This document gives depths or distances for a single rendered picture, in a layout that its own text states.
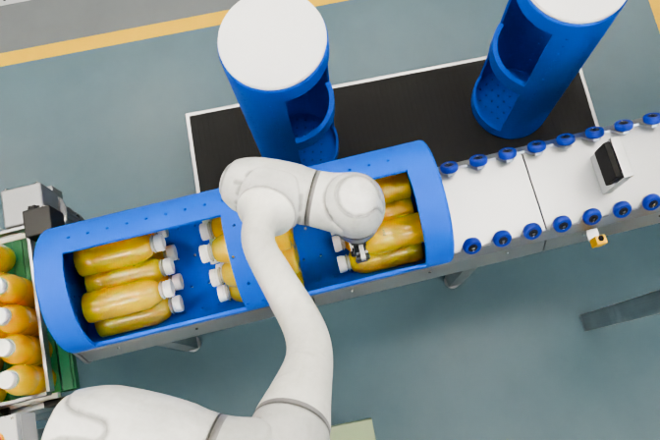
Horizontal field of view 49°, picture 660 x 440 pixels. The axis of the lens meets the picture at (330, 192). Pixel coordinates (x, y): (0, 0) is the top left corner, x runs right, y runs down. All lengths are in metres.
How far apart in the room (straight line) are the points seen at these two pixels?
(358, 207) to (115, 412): 0.52
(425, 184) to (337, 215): 0.37
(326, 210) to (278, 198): 0.09
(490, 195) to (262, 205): 0.80
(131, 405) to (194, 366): 1.89
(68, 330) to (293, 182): 0.64
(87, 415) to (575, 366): 2.15
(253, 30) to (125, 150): 1.23
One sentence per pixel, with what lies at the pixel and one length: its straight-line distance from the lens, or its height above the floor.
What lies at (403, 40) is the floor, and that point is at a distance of 3.03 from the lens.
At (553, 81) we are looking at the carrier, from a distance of 2.28.
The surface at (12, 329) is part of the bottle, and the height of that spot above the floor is 1.05.
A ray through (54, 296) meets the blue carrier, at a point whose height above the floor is 1.23.
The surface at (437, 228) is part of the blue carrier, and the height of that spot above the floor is 1.21.
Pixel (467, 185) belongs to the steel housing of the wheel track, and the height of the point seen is 0.93.
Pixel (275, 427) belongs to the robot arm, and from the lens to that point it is 0.89.
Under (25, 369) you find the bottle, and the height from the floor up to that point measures 1.05.
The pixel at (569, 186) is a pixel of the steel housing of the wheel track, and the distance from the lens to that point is 1.92.
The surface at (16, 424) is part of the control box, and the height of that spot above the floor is 1.10.
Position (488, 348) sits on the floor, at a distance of 2.75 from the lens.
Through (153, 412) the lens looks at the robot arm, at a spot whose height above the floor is 1.86.
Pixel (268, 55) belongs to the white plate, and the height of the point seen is 1.04.
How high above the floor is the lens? 2.71
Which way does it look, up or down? 75 degrees down
